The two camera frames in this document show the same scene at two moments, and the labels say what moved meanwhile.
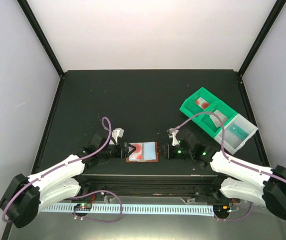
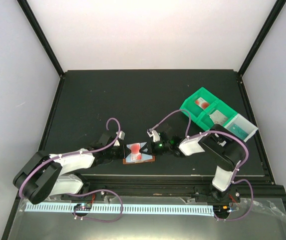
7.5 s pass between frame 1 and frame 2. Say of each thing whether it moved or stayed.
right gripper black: moved
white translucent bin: stayed
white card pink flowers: stayed
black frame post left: stayed
